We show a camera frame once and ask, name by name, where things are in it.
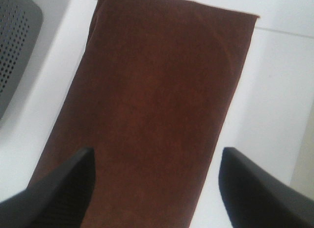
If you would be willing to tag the grey perforated plastic basket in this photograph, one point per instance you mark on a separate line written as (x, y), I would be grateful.
(20, 24)

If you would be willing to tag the brown towel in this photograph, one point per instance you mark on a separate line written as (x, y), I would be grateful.
(150, 96)

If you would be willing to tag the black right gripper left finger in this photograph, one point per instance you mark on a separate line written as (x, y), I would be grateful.
(59, 200)

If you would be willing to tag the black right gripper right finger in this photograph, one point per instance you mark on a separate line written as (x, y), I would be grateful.
(254, 198)

